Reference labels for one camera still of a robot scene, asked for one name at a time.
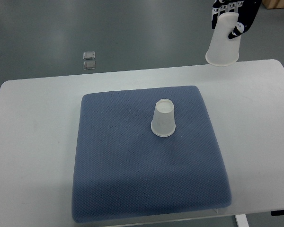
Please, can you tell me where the black white robotic hand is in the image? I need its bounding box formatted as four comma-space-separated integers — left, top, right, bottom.
211, 0, 262, 40

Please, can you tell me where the white paper cup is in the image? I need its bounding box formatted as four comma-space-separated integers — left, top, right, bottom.
151, 99, 176, 137
205, 12, 240, 67

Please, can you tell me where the wooden box corner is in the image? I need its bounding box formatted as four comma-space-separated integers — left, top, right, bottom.
262, 0, 284, 9

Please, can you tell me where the white paper cup on mat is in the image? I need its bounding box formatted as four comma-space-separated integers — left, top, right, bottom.
151, 99, 176, 137

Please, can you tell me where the upper metal floor plate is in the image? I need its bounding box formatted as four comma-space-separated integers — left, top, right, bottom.
83, 51, 96, 60

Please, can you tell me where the blue textured cushion mat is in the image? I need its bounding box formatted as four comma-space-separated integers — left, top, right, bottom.
72, 86, 231, 223

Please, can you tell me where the black table control panel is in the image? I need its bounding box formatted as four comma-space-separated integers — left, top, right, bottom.
271, 210, 284, 217

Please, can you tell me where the white table leg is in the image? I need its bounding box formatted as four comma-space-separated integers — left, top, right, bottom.
235, 214, 249, 227

